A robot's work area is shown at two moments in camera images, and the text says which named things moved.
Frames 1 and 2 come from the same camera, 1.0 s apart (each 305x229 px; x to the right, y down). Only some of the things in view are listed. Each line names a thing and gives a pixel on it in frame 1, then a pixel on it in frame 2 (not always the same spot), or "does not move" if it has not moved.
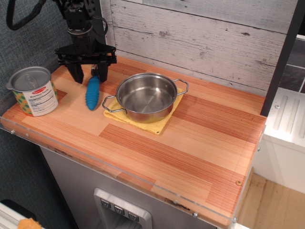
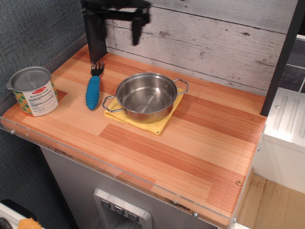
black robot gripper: [88, 47] → [119, 9]
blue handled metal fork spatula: [93, 88] does not move
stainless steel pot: [147, 97] does not move
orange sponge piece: [28, 223] does not move
